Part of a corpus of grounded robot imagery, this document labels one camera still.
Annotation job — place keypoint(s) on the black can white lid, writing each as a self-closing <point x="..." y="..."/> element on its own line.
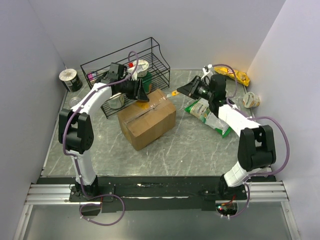
<point x="70" y="79"/>

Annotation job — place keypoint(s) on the aluminium rail frame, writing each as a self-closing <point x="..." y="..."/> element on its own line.
<point x="60" y="194"/>

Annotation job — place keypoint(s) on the yellow Lays chip bag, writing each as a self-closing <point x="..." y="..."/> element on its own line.
<point x="240" y="76"/>

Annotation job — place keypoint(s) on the yogurt cup on side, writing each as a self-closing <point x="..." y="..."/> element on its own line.
<point x="250" y="100"/>

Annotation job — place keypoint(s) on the small purple yogurt cup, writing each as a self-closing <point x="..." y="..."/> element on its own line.
<point x="93" y="76"/>

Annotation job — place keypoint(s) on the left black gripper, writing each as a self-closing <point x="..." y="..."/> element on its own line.
<point x="142" y="96"/>

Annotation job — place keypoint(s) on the white can in rack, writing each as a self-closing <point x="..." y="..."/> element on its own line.
<point x="117" y="101"/>

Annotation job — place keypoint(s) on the green snack bag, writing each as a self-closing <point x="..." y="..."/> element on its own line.
<point x="200" y="109"/>

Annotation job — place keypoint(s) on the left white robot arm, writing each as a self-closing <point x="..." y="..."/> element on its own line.
<point x="75" y="129"/>

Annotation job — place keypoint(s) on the silver tin can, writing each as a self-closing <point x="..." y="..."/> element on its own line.
<point x="74" y="101"/>

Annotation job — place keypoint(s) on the white Chobani yogurt cup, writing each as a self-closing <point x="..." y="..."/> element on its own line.
<point x="142" y="67"/>

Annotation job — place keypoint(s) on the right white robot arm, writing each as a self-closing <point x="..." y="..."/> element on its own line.
<point x="256" y="148"/>

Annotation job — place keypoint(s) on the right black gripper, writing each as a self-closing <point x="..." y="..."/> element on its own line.
<point x="190" y="89"/>

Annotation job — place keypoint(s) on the black wire basket rack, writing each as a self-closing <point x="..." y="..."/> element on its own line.
<point x="147" y="49"/>

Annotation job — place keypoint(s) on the brown cardboard express box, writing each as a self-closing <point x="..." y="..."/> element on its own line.
<point x="144" y="122"/>

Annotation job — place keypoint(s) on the yellow utility knife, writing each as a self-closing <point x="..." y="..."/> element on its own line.
<point x="172" y="94"/>

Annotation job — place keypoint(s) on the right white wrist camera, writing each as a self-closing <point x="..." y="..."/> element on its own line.
<point x="207" y="71"/>

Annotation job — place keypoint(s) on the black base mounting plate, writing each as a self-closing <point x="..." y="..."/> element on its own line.
<point x="150" y="193"/>

